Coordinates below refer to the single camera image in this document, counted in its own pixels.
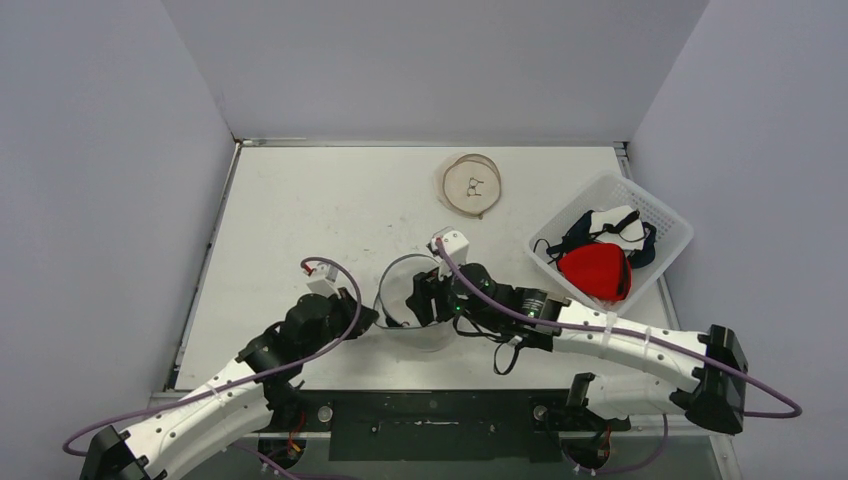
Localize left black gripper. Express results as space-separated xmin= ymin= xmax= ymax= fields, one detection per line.
xmin=302 ymin=287 xmax=379 ymax=359

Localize blue-trim mesh laundry bag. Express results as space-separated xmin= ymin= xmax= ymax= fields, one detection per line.
xmin=374 ymin=253 xmax=454 ymax=353

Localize white bra black straps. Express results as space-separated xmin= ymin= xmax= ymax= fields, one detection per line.
xmin=589 ymin=205 xmax=649 ymax=253

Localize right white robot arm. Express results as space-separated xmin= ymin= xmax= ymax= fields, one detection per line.
xmin=405 ymin=263 xmax=748 ymax=435

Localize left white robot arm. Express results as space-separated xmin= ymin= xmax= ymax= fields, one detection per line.
xmin=80 ymin=288 xmax=379 ymax=479

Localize navy blue bra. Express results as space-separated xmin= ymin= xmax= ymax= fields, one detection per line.
xmin=533 ymin=206 xmax=657 ymax=269

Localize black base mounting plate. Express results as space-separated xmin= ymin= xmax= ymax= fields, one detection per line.
xmin=260 ymin=389 xmax=631 ymax=463

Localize white plastic basket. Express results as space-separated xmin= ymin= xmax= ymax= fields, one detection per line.
xmin=525 ymin=172 xmax=694 ymax=315

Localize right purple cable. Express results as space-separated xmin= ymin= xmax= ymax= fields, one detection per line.
xmin=433 ymin=238 xmax=804 ymax=420

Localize purple cable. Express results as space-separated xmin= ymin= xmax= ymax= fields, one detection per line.
xmin=62 ymin=256 xmax=364 ymax=457
xmin=433 ymin=238 xmax=804 ymax=420

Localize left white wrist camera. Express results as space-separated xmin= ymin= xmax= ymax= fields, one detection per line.
xmin=306 ymin=262 xmax=339 ymax=297

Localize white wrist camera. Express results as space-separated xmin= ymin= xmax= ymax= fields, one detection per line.
xmin=306 ymin=262 xmax=339 ymax=297
xmin=427 ymin=226 xmax=470 ymax=279

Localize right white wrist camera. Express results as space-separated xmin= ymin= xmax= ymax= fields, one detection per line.
xmin=427 ymin=226 xmax=470 ymax=279

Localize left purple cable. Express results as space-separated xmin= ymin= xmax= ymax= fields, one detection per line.
xmin=62 ymin=256 xmax=364 ymax=457

